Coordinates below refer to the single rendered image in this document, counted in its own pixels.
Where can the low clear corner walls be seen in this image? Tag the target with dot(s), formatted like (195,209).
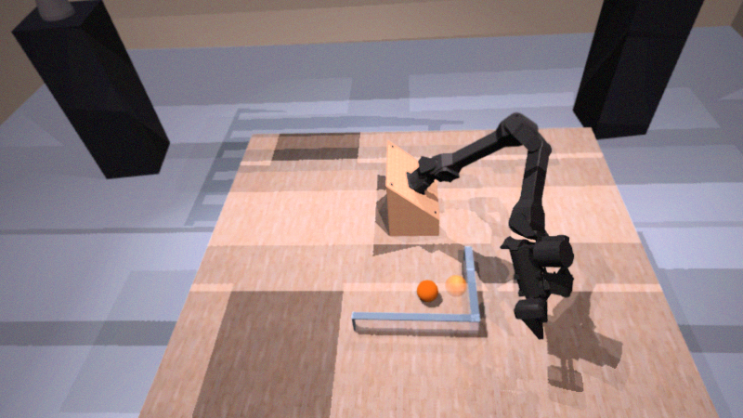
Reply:
(421,326)

